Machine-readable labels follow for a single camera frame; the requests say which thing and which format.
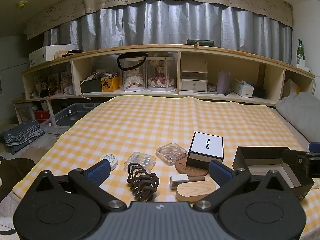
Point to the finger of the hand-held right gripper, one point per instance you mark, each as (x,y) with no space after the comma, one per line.
(296,158)
(314,147)

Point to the round cork coaster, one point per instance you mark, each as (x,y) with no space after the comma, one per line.
(190,171)

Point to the black cardboard box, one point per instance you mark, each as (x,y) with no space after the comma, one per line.
(262,169)

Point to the clear case with white doll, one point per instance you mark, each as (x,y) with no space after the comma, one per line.
(132,80)

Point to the beige quilted bed sheet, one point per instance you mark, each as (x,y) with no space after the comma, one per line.
(6,205)

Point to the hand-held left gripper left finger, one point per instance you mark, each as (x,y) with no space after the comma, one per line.
(98,173)

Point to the clear case with pink doll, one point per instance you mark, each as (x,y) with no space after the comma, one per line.
(160,80)

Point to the grey curtain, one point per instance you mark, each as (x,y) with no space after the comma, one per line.
(162,25)

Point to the black and white lidded box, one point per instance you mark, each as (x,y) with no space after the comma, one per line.
(207,143)

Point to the black hair claw clip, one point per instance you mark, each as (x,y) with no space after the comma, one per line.
(142,183)

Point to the black headband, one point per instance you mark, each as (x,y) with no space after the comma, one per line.
(120,63)

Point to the clear plastic storage bin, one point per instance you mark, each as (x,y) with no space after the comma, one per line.
(62,120)

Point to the white power adapter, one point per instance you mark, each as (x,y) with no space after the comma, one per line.
(303,68)

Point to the white drawer box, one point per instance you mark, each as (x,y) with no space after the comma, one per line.
(193,85)

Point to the grey pillow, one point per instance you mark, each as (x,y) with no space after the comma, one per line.
(300,112)

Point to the purple cup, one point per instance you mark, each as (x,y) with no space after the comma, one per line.
(223,82)

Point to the wooden shelf unit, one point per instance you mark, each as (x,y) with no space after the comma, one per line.
(150,48)

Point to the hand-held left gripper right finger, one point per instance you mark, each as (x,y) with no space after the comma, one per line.
(220,173)

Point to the oval wooden box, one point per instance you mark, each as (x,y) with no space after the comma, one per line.
(195,191)

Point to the yellow checkered cloth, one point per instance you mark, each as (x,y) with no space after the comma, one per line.
(150,125)

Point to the dark green case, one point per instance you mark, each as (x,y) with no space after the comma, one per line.
(201,43)

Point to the yellow ceiling fixture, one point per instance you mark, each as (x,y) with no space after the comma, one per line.
(21,4)

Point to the green glass bottle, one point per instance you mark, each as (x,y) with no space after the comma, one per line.
(300,52)

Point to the folded dark blue blanket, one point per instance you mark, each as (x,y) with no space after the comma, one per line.
(22,135)

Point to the dark brown cloth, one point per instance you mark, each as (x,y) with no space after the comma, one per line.
(12,177)

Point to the white tissue box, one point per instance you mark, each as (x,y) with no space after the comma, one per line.
(242,88)

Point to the white round tape measure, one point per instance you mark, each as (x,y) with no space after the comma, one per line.
(108,158)

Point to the small white rectangular block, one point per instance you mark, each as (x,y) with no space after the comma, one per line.
(178,180)

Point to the dark green box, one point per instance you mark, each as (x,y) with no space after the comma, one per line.
(90,87)

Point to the red box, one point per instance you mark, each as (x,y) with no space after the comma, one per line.
(41,116)

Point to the yellow box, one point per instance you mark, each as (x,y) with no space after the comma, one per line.
(110,85)

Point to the clear square hair clip box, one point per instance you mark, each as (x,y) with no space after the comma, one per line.
(171,153)

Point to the clear plastic case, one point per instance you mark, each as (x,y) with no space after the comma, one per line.
(140,160)

